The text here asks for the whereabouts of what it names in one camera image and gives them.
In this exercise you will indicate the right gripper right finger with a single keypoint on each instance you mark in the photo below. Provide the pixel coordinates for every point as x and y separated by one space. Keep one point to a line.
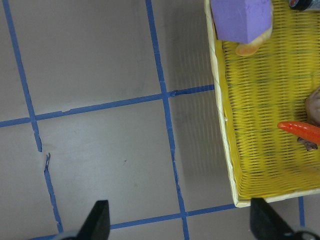
266 224

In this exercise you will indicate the orange toy carrot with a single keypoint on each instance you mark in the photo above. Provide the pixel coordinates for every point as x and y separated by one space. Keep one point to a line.
300 129

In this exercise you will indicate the yellow woven basket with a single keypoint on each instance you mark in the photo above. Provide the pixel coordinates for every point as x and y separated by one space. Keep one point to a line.
254 93

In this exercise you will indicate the brown toy animal figure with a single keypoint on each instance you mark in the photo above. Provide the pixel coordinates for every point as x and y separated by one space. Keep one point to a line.
312 108

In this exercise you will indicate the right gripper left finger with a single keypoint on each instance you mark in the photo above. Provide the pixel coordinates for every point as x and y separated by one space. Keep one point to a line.
97 224

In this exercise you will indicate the purple foam cube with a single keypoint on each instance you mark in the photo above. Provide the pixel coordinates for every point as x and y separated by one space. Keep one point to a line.
241 21

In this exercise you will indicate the toy bread croissant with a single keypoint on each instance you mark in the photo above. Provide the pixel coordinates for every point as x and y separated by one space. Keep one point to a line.
248 49

